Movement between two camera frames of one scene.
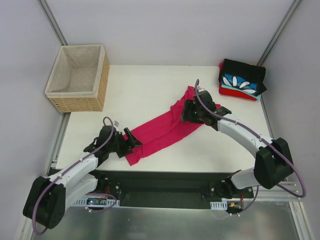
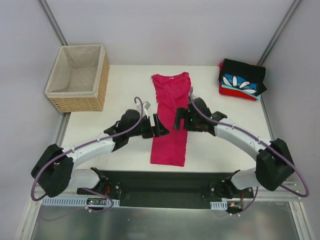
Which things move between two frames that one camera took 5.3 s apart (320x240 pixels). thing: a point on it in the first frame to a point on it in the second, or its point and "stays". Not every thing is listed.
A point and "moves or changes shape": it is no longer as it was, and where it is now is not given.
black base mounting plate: (167, 188) stays
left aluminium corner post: (52, 22) stays
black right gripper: (189, 110) to (185, 118)
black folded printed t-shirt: (243, 77) stays
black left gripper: (122, 144) to (155, 125)
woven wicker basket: (77, 82) stays
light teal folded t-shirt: (256, 96) stays
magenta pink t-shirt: (164, 130) moves or changes shape
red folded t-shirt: (234, 92) stays
